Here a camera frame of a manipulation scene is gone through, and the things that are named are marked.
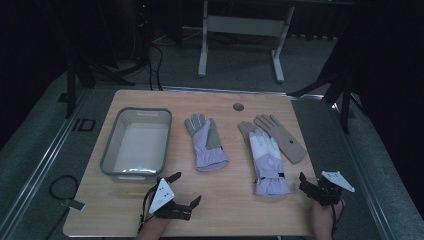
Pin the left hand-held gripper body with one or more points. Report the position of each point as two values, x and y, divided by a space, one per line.
162 196

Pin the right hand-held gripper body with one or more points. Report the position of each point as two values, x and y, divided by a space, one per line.
325 193

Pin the purple and white ski glove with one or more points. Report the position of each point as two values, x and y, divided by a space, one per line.
268 160

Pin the purple glove with grey palm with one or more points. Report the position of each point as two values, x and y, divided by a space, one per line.
208 146

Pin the grey plastic basin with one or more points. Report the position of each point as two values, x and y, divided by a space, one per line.
138 146

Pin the person's right hand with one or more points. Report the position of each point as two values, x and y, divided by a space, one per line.
325 215

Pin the person's left hand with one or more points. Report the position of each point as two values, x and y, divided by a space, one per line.
156 224

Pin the grey tape piece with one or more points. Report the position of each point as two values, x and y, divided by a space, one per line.
73 204

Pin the round grey table grommet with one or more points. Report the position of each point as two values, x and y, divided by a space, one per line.
238 107

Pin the black tripod stand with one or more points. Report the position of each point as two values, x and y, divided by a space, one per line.
336 90
80 73

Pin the dark computer tower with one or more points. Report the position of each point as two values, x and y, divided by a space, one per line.
143 26

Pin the aluminium floor rail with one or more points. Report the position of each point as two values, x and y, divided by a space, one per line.
233 90
370 186
43 163

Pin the white desk frame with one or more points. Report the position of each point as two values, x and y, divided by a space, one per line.
245 26

